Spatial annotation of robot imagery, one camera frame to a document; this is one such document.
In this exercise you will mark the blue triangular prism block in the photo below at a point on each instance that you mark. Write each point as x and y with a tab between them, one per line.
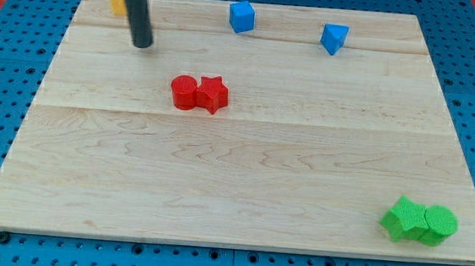
333	37

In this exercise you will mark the green star block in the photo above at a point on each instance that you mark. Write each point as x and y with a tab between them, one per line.
405	220

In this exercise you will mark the red star block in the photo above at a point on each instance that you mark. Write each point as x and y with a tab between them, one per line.
212	94

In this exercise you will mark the blue cube block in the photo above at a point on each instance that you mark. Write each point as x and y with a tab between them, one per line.
241	17

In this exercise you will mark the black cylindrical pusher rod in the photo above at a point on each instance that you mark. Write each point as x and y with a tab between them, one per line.
140	23

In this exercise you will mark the green cylinder block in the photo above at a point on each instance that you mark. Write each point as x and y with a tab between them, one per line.
442	224

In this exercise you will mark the red cylinder block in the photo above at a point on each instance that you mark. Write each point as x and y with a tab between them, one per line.
183	88

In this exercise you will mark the light wooden board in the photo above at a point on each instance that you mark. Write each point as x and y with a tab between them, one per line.
310	153

